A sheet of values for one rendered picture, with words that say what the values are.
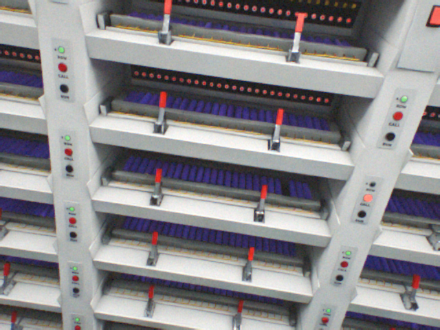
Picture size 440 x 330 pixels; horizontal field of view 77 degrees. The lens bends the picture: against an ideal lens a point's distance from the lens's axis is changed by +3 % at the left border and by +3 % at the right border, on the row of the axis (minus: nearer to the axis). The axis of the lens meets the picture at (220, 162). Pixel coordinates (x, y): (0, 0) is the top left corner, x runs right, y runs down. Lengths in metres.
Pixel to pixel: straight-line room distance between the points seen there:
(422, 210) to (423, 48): 0.44
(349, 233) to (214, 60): 0.51
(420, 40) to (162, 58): 0.49
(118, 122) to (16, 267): 0.62
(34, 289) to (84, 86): 0.67
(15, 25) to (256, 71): 0.50
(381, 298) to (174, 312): 0.59
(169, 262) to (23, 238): 0.42
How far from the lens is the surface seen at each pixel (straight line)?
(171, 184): 0.74
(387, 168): 0.70
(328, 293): 0.85
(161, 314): 0.96
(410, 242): 0.85
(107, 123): 0.69
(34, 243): 0.95
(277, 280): 0.83
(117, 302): 0.99
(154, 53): 0.62
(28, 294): 1.09
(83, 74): 0.68
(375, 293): 0.93
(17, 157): 0.91
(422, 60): 0.67
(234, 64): 0.59
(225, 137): 0.64
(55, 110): 0.72
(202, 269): 0.81
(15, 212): 1.04
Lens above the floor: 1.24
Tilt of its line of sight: 20 degrees down
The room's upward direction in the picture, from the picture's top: 8 degrees clockwise
